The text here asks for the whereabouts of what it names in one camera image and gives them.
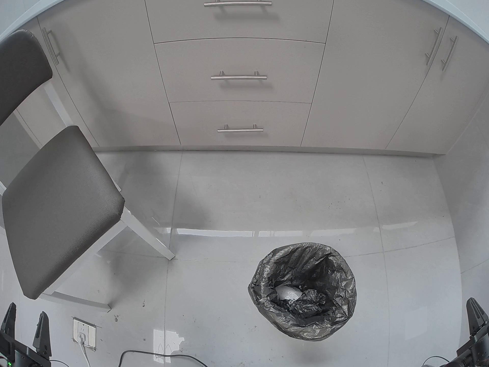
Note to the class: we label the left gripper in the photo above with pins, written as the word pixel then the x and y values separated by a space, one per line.
pixel 23 358

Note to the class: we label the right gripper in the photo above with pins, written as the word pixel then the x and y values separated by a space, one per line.
pixel 477 354

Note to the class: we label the black plastic bag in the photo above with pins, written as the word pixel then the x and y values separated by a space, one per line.
pixel 267 277

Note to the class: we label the grey chair with white legs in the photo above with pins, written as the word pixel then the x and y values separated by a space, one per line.
pixel 57 205

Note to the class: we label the crumpled white paper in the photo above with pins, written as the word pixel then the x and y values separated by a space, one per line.
pixel 288 293

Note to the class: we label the beige cabinet with drawers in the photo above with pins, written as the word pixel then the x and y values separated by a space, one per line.
pixel 244 52

